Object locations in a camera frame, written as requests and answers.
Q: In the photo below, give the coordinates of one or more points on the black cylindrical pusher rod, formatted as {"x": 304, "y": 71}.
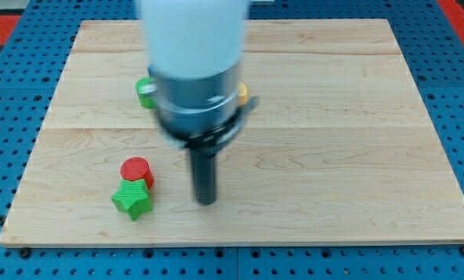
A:
{"x": 203, "y": 170}

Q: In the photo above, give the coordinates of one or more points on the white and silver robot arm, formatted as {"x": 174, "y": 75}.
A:
{"x": 195, "y": 50}

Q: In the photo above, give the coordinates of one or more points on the red cylinder block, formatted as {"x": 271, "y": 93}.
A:
{"x": 137, "y": 168}

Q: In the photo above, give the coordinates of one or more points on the green star block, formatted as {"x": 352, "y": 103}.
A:
{"x": 133, "y": 198}

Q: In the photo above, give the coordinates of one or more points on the yellow block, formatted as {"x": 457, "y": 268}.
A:
{"x": 243, "y": 94}

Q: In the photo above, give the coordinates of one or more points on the green cylinder block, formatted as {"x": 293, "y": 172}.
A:
{"x": 146, "y": 89}

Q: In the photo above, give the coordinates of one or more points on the light wooden board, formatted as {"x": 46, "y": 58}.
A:
{"x": 340, "y": 150}

